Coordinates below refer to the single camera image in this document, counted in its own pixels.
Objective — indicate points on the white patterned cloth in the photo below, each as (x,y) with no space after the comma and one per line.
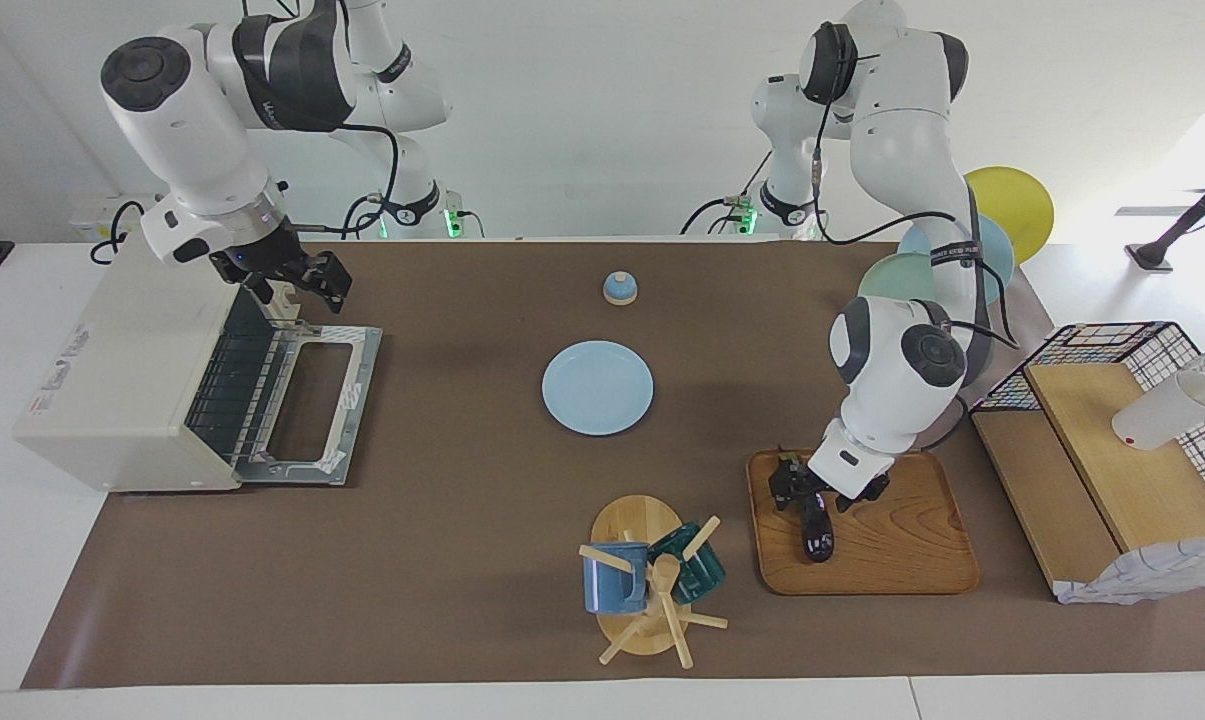
(1142,578)

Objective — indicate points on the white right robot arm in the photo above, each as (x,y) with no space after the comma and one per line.
(182,120)

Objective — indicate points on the white power strip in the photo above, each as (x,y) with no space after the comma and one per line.
(92,212)

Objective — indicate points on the dark purple eggplant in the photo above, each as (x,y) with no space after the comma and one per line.
(818,535)

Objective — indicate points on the brown table mat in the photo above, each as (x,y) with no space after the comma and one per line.
(442,500)

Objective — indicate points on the teal mug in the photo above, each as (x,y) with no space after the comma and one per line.
(702,575)

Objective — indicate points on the white plastic cup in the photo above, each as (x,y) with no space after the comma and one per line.
(1162,412)

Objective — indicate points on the blue mug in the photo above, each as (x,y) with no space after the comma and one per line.
(607,585)

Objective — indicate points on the wooden mug tree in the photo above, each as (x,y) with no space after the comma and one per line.
(634,520)

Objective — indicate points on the yellow plate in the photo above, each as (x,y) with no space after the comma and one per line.
(1012,205)

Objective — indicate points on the mint green plate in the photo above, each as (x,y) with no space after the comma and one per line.
(897,275)

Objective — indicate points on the wooden serving tray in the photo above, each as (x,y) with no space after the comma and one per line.
(912,545)

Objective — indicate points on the pale blue racked plate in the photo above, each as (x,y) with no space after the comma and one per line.
(997,255)

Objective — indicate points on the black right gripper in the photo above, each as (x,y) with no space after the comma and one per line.
(262,255)

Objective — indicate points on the blue service bell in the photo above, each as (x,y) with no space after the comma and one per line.
(620,290)

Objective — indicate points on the black stand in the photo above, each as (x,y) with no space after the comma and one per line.
(1152,255)

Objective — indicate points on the light blue plate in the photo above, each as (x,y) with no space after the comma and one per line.
(597,388)

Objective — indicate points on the cream toaster oven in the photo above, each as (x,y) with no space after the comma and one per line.
(132,370)

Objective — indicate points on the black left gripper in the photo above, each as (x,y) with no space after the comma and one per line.
(824,490)

